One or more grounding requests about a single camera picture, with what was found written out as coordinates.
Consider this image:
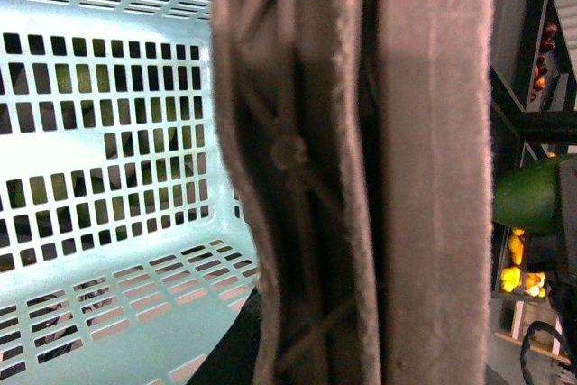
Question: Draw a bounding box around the brown basket handle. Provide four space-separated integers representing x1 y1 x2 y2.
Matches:
211 0 493 384

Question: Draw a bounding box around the light blue plastic basket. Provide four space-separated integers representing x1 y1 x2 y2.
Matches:
1 0 258 384

